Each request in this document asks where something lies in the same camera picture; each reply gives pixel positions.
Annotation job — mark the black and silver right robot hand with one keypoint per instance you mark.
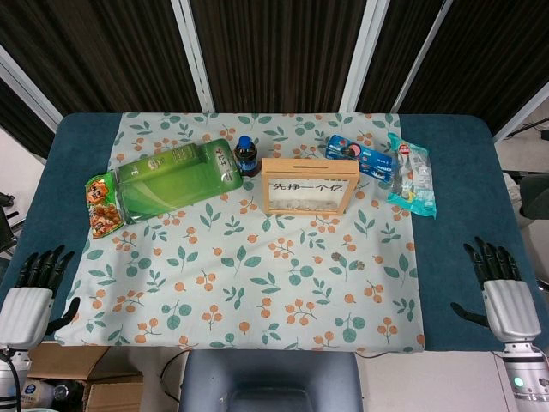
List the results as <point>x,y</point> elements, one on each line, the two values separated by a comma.
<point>510,309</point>

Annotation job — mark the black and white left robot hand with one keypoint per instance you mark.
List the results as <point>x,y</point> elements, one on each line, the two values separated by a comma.
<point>25,313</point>

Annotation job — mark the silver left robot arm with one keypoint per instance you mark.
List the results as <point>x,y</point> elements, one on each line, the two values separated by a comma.
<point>5,373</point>

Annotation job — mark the open brown cardboard box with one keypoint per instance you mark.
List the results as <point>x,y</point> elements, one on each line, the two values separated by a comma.
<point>64,362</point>

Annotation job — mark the black equipment stand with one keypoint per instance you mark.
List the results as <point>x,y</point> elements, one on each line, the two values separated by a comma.
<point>5,232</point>

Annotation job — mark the teal blue table cover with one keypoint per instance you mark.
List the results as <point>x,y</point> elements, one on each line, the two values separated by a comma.
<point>463,193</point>

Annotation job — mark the green orange snack bag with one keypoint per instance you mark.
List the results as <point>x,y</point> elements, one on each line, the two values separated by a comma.
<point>103,210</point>

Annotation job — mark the teal clear snack bag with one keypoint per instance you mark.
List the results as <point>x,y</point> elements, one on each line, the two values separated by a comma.
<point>412,180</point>

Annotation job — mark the green plastic tea package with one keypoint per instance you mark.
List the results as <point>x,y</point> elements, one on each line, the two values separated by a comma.
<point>171,189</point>

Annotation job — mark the dark pleated partition screen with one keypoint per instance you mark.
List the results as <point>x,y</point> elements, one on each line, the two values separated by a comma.
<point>21,111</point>
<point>279,51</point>
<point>107,56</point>
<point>399,56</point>
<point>493,56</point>

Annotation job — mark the floral leaf and berry tablecloth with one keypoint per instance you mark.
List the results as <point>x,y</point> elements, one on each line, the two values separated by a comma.
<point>240,292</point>

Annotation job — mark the blue Oreo cookie box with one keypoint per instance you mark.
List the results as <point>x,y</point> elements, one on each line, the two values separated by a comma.
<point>356,152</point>

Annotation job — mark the small cola bottle blue cap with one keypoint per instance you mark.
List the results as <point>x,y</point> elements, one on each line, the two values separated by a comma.
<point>246,161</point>

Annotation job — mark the wooden frame money box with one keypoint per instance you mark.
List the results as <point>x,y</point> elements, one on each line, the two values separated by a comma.
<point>309,165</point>

